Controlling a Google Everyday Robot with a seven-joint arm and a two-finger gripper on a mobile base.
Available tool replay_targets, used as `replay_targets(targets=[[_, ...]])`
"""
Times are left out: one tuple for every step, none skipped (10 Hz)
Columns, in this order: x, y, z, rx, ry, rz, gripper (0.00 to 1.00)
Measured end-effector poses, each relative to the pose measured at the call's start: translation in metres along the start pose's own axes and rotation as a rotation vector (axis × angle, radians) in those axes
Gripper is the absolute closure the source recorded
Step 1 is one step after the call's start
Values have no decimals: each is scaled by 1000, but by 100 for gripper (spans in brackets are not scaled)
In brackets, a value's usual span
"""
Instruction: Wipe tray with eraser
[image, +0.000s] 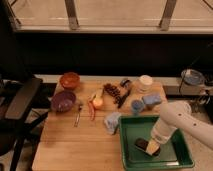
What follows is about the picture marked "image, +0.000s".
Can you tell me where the black eraser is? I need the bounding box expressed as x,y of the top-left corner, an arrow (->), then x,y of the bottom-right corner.
134,137 -> 161,157

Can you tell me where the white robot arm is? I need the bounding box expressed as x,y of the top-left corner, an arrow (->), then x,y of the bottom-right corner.
146,101 -> 213,155

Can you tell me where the green plastic tray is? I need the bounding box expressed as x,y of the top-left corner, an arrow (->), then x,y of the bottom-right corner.
119,115 -> 194,171

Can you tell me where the blue cup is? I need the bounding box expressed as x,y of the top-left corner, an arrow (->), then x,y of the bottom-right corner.
131,100 -> 144,115

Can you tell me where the blue sponge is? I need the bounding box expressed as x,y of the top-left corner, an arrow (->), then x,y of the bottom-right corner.
142,94 -> 162,108

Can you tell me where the light blue cloth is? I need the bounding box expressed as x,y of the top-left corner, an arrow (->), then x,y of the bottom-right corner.
104,112 -> 121,135

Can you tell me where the black knife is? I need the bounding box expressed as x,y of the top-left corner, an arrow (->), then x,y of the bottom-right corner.
117,90 -> 131,109

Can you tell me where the bunch of dark grapes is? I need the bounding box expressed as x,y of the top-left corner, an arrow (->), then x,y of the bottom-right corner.
104,83 -> 120,98

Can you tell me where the small dark can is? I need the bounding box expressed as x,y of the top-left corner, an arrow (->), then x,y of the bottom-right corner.
120,78 -> 131,88

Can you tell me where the apple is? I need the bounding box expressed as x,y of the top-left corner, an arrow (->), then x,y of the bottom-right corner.
92,98 -> 103,109

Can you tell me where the blue plate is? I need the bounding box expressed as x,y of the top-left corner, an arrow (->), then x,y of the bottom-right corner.
181,69 -> 205,86

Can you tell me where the purple bowl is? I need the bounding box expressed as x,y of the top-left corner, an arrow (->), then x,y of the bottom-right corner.
51,91 -> 76,112

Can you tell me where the orange bowl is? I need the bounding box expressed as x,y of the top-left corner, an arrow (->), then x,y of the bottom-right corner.
59,72 -> 80,90

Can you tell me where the black office chair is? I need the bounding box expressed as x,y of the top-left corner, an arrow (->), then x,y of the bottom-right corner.
0,78 -> 48,171

